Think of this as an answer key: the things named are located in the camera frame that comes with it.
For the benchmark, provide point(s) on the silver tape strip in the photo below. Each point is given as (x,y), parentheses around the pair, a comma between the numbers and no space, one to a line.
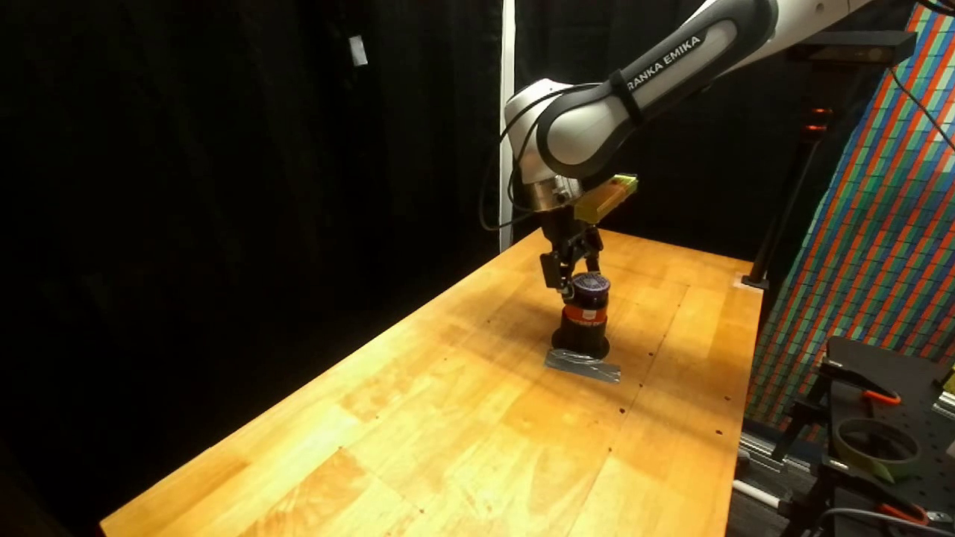
(589,367)

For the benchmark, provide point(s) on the aluminium rail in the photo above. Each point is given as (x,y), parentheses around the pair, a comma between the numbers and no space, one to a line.
(768,451)

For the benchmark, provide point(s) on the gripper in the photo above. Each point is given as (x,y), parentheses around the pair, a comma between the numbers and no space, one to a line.
(565,227)

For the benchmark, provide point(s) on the roll of tape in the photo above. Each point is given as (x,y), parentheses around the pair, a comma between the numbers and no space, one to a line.
(850,451)

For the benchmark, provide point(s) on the white tag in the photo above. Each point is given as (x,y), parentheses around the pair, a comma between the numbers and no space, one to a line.
(358,51)

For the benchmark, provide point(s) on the multicoloured patterned board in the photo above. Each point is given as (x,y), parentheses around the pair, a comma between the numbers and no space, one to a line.
(873,246)

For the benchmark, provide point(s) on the black stand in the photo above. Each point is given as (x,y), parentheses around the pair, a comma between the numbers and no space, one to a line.
(791,201)

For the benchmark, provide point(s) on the black curtain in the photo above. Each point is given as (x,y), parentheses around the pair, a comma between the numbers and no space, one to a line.
(224,186)

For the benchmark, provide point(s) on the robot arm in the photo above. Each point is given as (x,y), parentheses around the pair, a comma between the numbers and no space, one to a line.
(671,67)

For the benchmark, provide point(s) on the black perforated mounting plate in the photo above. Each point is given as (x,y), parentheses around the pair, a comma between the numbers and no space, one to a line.
(921,418)

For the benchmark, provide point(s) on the dark cup with orange band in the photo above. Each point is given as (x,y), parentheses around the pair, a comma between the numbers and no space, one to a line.
(583,332)

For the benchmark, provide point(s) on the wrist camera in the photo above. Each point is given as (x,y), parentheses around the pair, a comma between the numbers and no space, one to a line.
(606,195)

